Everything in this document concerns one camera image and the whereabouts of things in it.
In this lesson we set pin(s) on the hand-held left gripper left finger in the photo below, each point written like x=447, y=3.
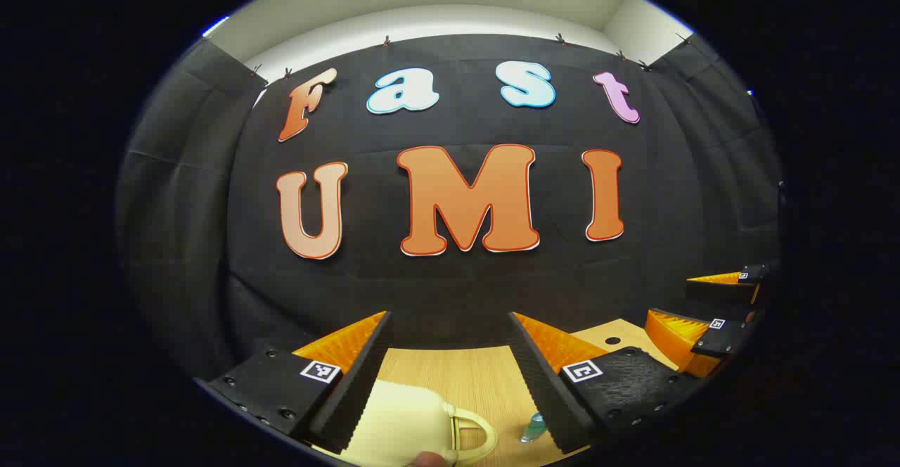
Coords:
x=358, y=382

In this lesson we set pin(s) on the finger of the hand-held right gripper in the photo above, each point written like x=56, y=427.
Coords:
x=717, y=291
x=724, y=340

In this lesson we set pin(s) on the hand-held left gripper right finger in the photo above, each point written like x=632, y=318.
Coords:
x=541, y=382

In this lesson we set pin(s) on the cream suitcase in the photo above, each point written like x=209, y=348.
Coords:
x=408, y=418

